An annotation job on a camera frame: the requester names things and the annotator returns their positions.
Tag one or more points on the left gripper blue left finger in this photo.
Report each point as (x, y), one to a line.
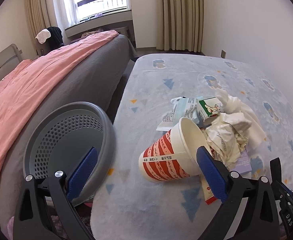
(80, 173)

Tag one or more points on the cream lined paper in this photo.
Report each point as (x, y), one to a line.
(227, 136)

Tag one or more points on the chair with dark clothes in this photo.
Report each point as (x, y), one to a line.
(53, 43)

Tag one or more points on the red patterned snack wrapper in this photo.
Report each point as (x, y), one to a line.
(207, 192)

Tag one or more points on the beige curtain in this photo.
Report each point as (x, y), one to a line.
(180, 25)
(37, 17)

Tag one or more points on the white cloth on chair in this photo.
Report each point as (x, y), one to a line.
(43, 35)

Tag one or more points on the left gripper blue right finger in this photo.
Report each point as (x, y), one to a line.
(215, 173)

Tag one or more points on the white sheer curtain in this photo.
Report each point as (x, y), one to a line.
(66, 12)

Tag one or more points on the white tissue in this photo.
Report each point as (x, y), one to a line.
(231, 105)

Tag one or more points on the wall socket plate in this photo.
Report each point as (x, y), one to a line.
(223, 54)

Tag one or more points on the light green plastic wrapper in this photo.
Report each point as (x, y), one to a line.
(181, 107)

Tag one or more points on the red white paper cup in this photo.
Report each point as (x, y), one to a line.
(173, 156)

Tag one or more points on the purple rectangular box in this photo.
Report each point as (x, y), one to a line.
(243, 165)

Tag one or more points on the light blue patterned blanket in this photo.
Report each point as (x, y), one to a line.
(128, 206)

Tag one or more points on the pink bed cover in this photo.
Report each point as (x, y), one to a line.
(24, 88)

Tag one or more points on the grey headboard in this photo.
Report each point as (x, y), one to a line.
(9, 59)

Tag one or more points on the green white small carton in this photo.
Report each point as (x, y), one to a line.
(208, 110)

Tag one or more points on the right beige curtain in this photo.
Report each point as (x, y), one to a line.
(180, 25)

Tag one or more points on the grey perforated trash basket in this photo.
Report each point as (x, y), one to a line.
(63, 137)

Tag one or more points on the left beige curtain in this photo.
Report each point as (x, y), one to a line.
(37, 17)

